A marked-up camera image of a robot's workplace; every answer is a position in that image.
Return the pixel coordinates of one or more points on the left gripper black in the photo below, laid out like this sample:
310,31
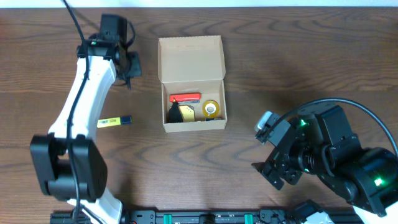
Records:
132,66

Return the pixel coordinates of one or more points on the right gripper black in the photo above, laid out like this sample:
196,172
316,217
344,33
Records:
277,156

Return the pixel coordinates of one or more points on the yellow highlighter dark cap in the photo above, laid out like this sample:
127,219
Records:
117,121

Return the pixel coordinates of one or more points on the cardboard box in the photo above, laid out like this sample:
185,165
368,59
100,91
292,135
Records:
192,65

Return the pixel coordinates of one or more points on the red stapler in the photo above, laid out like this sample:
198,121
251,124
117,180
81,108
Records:
185,98

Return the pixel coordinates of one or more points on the yellow sticky note pad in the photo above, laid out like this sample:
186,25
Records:
187,112

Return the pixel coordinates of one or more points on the yellow tape roll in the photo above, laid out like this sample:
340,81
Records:
210,109

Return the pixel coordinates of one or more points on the white blue eraser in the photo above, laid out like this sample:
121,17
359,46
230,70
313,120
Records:
213,119

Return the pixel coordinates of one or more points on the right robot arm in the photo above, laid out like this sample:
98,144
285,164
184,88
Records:
319,141

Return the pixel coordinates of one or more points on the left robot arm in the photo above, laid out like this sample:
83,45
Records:
68,165

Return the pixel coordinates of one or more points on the black mounting rail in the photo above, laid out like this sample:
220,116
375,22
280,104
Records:
307,212

